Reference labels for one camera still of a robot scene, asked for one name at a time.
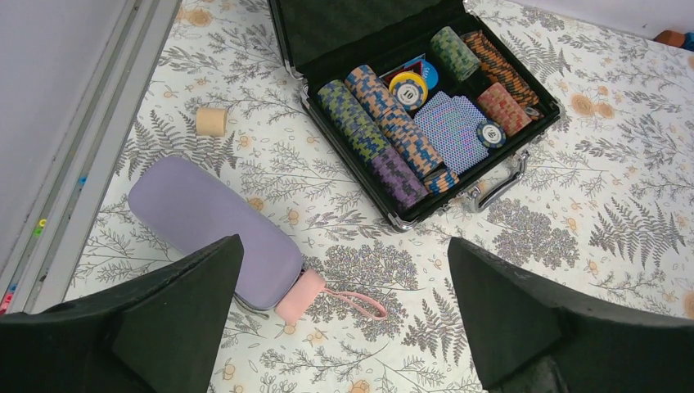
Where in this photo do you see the pink folding umbrella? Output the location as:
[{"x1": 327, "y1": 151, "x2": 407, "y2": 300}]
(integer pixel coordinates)
[{"x1": 274, "y1": 269, "x2": 387, "y2": 323}]

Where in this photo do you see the floral table cloth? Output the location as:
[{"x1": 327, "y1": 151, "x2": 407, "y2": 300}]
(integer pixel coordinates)
[{"x1": 66, "y1": 1, "x2": 693, "y2": 392}]

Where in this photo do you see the brown block at wall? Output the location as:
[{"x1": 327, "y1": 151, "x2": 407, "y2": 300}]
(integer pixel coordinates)
[{"x1": 653, "y1": 29, "x2": 686, "y2": 47}]

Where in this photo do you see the yellow ten chip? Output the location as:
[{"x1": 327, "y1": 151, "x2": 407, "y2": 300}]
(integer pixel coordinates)
[{"x1": 389, "y1": 71, "x2": 429, "y2": 111}]

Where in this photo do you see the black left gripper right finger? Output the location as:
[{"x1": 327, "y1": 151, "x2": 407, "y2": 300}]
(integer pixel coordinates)
[{"x1": 448, "y1": 237, "x2": 693, "y2": 392}]

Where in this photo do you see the green blue chip stack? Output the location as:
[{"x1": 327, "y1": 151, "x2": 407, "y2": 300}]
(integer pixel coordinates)
[{"x1": 317, "y1": 80, "x2": 391, "y2": 163}]

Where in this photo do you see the blue playing card deck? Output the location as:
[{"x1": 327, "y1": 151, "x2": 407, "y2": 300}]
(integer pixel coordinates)
[{"x1": 414, "y1": 91, "x2": 489, "y2": 174}]

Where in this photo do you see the red chip stack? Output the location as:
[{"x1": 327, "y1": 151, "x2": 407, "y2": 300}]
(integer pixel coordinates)
[{"x1": 476, "y1": 82, "x2": 532, "y2": 137}]

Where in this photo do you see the aluminium frame rail left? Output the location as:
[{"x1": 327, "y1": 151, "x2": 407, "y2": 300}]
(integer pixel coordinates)
[{"x1": 1, "y1": 1, "x2": 179, "y2": 313}]

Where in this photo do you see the black poker chip case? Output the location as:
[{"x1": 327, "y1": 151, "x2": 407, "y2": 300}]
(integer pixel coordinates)
[{"x1": 268, "y1": 1, "x2": 563, "y2": 233}]

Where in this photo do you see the orange blue chip stack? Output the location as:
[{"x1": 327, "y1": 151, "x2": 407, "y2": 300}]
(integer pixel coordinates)
[{"x1": 345, "y1": 65, "x2": 459, "y2": 195}]

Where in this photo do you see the purple chip stack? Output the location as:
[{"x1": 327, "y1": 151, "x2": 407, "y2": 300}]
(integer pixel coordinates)
[{"x1": 371, "y1": 147, "x2": 429, "y2": 210}]

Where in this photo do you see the small wooden cylinder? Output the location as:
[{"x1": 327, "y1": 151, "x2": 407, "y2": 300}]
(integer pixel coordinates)
[{"x1": 196, "y1": 107, "x2": 228, "y2": 137}]

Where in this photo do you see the orange black chip stack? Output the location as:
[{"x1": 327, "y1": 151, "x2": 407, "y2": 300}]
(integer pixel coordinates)
[{"x1": 462, "y1": 30, "x2": 539, "y2": 107}]

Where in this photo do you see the blue block at wall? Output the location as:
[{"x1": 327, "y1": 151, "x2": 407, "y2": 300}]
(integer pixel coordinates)
[{"x1": 681, "y1": 32, "x2": 694, "y2": 52}]

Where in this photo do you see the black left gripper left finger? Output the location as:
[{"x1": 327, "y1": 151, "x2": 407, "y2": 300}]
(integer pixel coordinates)
[{"x1": 1, "y1": 235, "x2": 244, "y2": 392}]

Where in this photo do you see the lilac umbrella zip case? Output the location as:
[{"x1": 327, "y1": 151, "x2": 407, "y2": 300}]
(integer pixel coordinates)
[{"x1": 128, "y1": 156, "x2": 303, "y2": 310}]

